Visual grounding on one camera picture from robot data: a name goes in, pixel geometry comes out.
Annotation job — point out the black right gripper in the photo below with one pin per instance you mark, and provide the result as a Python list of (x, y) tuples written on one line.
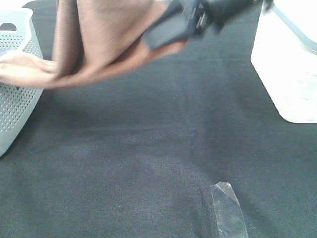
[(184, 19)]

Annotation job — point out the brown microfiber towel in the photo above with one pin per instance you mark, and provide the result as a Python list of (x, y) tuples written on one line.
[(94, 40)]

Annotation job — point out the white plastic storage bin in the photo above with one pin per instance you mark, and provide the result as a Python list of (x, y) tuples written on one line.
[(284, 56)]

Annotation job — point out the black table cloth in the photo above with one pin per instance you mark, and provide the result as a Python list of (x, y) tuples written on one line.
[(136, 156)]

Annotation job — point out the grey perforated laundry basket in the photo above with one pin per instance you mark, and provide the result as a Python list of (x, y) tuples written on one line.
[(16, 103)]

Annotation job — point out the clear tape strip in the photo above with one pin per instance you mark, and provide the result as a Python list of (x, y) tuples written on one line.
[(228, 213)]

